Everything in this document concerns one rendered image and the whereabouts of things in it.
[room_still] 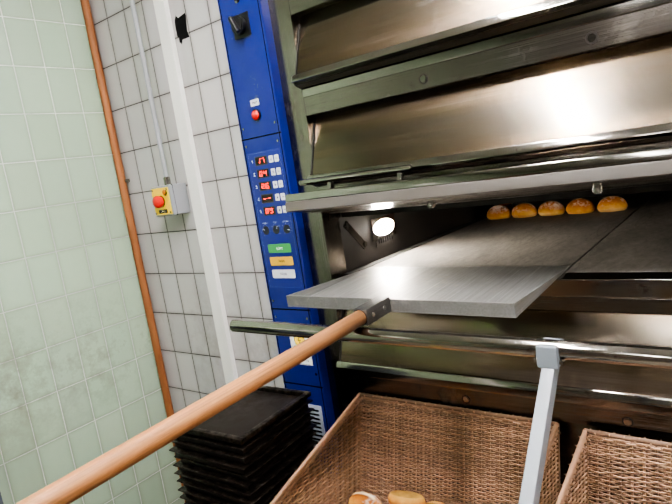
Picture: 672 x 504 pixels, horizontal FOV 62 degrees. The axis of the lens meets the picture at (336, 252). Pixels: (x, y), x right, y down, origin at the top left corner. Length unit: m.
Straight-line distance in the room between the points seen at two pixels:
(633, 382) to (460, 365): 0.38
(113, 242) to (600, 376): 1.63
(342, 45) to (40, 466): 1.59
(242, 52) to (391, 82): 0.47
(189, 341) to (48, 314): 0.47
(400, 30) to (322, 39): 0.24
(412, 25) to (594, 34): 0.39
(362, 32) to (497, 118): 0.40
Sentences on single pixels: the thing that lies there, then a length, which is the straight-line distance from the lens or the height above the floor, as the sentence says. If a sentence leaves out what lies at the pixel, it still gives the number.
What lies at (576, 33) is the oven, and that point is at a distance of 1.25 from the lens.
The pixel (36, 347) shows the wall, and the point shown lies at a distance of 2.07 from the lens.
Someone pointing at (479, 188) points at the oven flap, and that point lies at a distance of 1.15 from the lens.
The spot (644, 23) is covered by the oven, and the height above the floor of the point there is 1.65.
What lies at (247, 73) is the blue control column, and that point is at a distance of 1.66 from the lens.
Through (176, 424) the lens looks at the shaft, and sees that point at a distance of 0.80.
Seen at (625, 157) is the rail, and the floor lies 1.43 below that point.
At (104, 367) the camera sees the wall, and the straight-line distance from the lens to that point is 2.19.
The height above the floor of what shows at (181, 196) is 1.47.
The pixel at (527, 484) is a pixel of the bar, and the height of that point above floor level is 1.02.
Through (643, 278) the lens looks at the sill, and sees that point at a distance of 1.26.
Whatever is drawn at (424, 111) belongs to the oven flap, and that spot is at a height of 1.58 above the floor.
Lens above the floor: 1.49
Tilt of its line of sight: 9 degrees down
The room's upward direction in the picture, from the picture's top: 9 degrees counter-clockwise
